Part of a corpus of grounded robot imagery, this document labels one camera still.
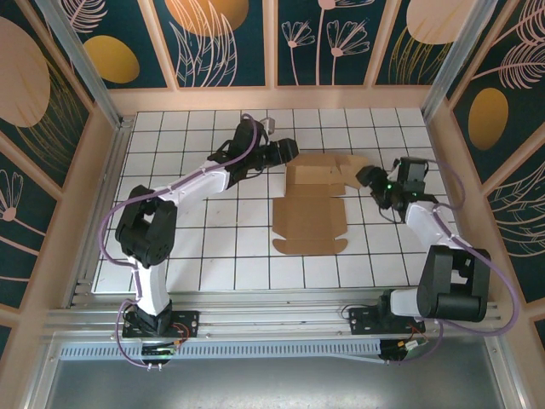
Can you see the aluminium frame post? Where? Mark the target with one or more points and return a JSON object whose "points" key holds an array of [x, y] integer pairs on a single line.
{"points": [[457, 59], [81, 68]]}

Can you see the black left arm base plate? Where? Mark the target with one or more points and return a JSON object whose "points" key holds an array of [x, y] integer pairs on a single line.
{"points": [[187, 324]]}

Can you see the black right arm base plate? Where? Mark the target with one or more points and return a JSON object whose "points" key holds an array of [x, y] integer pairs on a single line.
{"points": [[362, 321]]}

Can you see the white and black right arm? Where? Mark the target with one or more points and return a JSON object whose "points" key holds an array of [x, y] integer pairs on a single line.
{"points": [[426, 221]]}

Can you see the aluminium mounting rail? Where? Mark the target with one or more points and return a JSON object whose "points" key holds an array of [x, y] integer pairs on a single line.
{"points": [[272, 315]]}

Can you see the brown cardboard paper box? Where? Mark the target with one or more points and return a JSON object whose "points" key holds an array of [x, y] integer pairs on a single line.
{"points": [[308, 213]]}

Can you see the aluminium side rail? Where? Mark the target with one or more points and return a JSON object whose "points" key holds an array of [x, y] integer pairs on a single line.
{"points": [[100, 204]]}

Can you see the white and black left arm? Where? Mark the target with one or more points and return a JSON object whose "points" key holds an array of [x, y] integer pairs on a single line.
{"points": [[196, 185]]}

